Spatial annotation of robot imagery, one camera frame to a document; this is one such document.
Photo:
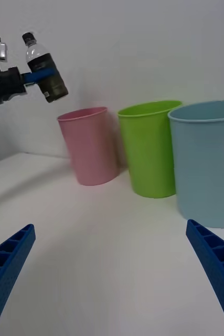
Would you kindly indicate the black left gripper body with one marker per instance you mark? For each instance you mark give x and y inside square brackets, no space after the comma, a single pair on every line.
[10,82]

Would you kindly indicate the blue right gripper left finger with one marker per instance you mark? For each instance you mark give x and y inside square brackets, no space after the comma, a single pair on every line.
[6,273]

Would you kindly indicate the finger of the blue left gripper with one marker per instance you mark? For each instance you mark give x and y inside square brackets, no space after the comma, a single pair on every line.
[38,74]
[30,84]

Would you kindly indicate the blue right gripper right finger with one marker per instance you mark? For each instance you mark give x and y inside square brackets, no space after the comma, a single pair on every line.
[222,275]

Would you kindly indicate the dark plastic bottle black cap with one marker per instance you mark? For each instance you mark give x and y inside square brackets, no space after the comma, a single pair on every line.
[54,88]

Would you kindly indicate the pink plastic bin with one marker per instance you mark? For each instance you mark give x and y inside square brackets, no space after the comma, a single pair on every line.
[90,147]

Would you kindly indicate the pale blue plastic bin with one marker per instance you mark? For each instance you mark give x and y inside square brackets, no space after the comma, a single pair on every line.
[206,168]

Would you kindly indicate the green plastic bin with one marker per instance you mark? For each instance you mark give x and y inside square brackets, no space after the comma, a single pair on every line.
[145,152]

